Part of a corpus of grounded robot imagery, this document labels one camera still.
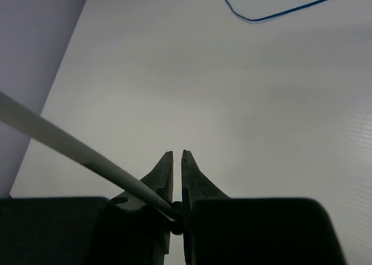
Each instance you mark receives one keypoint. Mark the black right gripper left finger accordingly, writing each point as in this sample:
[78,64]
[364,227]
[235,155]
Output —
[147,232]

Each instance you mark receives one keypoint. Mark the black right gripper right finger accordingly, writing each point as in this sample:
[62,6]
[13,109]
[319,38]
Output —
[195,186]

